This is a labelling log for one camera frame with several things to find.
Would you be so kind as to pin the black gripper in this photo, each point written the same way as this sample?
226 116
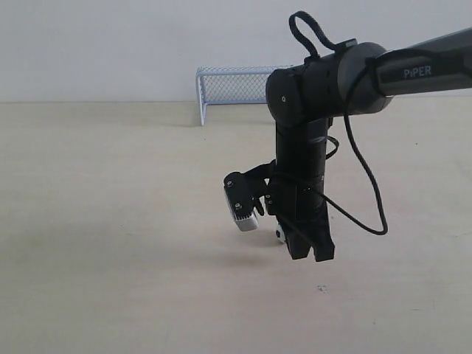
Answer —
301 203

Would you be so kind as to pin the black and white soccer ball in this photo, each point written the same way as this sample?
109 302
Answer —
280 235

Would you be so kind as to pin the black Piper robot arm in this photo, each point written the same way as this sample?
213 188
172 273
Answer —
355 79

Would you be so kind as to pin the light blue mesh goal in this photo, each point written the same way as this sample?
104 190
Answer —
231 86

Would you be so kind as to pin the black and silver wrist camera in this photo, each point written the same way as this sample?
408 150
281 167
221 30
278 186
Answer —
243 192

